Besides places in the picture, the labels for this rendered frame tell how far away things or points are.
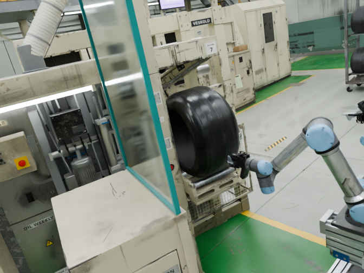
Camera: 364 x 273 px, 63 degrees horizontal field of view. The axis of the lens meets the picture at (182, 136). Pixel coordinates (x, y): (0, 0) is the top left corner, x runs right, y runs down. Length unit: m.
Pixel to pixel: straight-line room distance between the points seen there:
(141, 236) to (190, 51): 1.47
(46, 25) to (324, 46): 12.38
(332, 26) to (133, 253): 12.79
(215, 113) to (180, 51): 0.57
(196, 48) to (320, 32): 11.56
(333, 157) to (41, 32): 1.65
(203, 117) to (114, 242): 0.98
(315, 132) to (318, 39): 12.22
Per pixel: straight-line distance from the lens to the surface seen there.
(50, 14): 1.91
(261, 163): 1.60
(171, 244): 1.07
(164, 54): 2.06
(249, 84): 7.06
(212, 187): 1.98
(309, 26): 13.74
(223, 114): 1.80
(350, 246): 1.99
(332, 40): 13.42
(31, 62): 1.89
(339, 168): 1.56
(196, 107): 1.76
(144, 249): 1.03
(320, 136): 1.47
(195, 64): 2.33
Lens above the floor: 1.83
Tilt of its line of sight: 19 degrees down
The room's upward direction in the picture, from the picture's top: 12 degrees counter-clockwise
